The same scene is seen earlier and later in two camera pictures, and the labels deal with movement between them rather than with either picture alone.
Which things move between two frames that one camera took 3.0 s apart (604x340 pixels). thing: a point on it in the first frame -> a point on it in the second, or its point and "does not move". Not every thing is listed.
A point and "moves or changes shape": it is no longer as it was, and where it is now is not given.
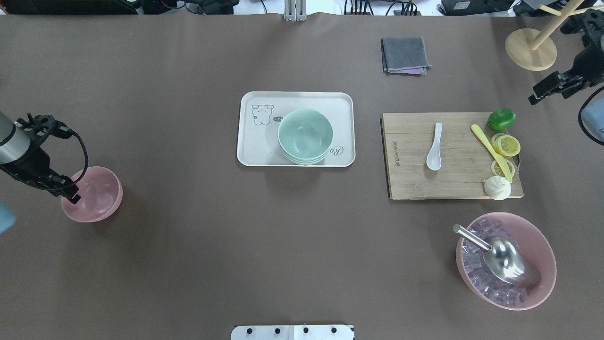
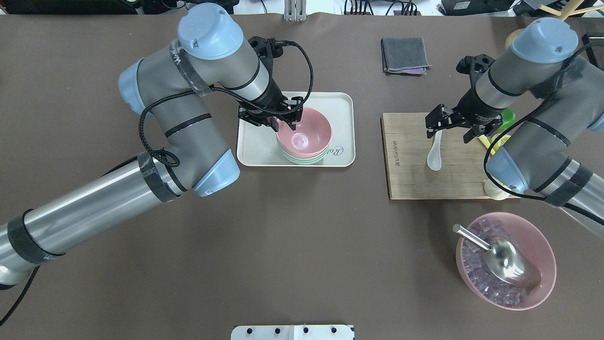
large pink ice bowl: [474, 267] does not move
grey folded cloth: [406, 55] does not move
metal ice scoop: [504, 259] does not move
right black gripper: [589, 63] -> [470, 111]
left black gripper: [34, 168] -> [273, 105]
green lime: [501, 119] does not move
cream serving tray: [260, 113] does not move
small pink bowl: [100, 191] moves or changes shape
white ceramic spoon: [434, 158] does not move
